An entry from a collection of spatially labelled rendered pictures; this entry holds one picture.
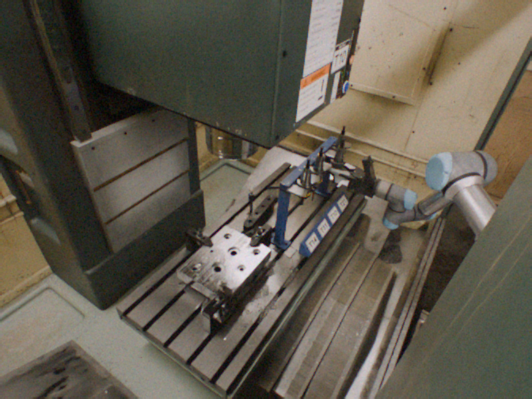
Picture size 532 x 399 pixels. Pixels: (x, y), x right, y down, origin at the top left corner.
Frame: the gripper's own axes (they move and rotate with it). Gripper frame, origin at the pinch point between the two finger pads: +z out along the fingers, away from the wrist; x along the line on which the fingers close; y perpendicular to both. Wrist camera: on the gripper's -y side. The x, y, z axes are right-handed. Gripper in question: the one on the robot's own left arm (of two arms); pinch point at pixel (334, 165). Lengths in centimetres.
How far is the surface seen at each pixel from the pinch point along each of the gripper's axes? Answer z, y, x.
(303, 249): -4.1, 26.6, -27.4
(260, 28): 1, -63, -64
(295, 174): 8.4, -2.6, -20.4
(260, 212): 22.0, 23.9, -22.0
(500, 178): -90, 88, 218
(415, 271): -48, 38, 3
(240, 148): 10, -30, -56
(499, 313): -47, -55, -97
